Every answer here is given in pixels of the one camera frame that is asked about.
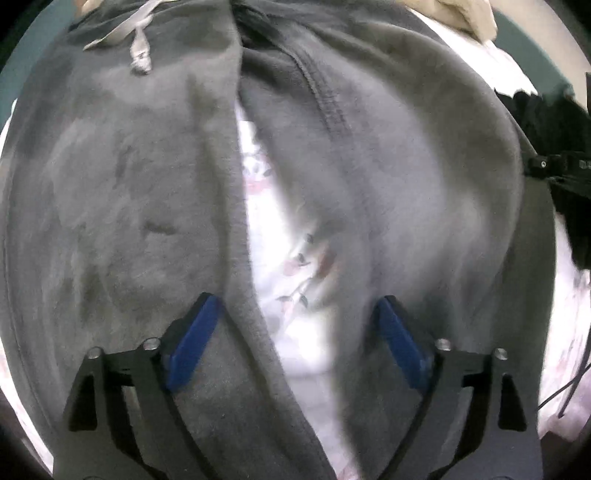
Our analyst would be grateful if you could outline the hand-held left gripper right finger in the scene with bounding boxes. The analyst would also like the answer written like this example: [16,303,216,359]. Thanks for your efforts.
[369,295,543,480]

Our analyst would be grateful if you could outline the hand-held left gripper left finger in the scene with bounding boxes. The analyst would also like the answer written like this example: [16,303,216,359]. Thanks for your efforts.
[53,292,227,480]

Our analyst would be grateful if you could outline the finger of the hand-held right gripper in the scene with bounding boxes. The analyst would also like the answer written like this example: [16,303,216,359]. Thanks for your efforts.
[522,150,566,182]

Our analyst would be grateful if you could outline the grey pants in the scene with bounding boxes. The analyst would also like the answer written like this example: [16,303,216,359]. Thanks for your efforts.
[0,0,557,480]

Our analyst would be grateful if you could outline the black garment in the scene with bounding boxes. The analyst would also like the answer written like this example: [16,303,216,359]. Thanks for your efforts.
[496,90,591,271]

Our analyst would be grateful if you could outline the floral white bed sheet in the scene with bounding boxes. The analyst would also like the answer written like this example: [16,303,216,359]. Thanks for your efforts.
[0,9,591,480]

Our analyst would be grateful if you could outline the cream duvet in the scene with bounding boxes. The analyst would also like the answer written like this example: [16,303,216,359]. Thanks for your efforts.
[74,0,499,42]

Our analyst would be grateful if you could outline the teal bed frame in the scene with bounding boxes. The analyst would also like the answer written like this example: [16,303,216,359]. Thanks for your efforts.
[0,0,578,121]

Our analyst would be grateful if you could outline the black cable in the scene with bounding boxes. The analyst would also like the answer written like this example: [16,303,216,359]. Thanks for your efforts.
[538,342,591,418]

